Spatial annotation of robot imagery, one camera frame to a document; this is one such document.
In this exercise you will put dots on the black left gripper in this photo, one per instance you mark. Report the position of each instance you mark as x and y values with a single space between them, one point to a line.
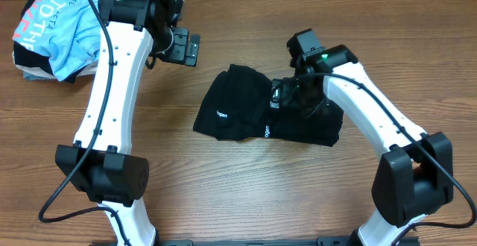
182 48

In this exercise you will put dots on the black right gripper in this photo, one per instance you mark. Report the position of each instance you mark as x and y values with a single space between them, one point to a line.
293 99

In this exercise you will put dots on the black polo shirt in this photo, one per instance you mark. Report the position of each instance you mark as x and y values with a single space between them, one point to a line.
236 107

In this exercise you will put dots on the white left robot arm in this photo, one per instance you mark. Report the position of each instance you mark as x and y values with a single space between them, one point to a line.
135 34

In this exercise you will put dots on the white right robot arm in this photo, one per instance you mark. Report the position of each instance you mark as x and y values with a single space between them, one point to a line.
414 176

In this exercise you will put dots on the grey folded garment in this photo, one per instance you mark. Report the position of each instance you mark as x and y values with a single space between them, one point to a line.
36 73

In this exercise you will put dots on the light blue printed t-shirt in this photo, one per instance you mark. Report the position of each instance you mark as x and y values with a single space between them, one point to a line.
65 31

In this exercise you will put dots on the black folded garment in pile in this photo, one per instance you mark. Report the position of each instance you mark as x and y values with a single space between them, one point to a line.
19 50

